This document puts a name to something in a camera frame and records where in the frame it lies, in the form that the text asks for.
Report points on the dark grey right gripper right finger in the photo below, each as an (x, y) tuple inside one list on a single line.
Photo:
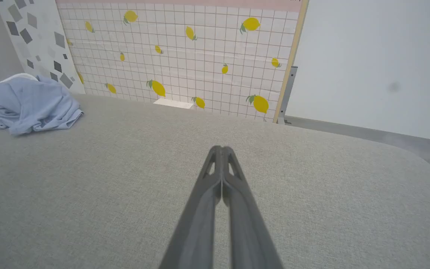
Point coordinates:
[(248, 231)]

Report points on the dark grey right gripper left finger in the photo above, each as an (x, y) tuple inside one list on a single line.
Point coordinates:
[(196, 224)]

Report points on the light blue garment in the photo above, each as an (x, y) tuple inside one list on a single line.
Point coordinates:
[(32, 104)]

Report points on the white paper strip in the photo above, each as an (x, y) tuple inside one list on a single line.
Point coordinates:
[(173, 104)]

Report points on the lemon print tile panel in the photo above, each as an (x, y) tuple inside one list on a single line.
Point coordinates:
[(200, 67)]

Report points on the grey terrazzo pattern panel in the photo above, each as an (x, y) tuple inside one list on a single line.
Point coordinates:
[(39, 30)]

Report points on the grey metal bracket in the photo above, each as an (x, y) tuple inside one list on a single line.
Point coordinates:
[(287, 93)]

